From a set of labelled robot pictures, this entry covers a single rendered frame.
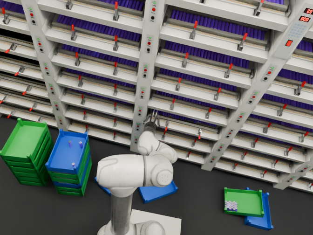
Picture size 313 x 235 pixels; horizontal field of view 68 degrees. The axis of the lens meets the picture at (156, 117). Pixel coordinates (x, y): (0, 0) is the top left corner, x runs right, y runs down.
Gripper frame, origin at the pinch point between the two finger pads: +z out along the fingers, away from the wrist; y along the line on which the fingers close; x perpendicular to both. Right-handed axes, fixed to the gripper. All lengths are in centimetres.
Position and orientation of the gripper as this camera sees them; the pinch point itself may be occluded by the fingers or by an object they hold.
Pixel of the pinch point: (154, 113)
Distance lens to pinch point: 180.2
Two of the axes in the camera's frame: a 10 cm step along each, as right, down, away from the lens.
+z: 1.8, -6.1, 7.7
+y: -9.7, -2.5, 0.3
